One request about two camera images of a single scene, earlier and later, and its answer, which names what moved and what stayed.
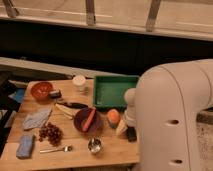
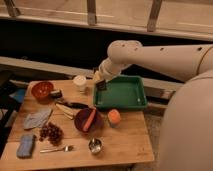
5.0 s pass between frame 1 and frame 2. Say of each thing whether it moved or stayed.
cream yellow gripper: moved
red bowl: stayed
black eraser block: moved
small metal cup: stayed
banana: stayed
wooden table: stayed
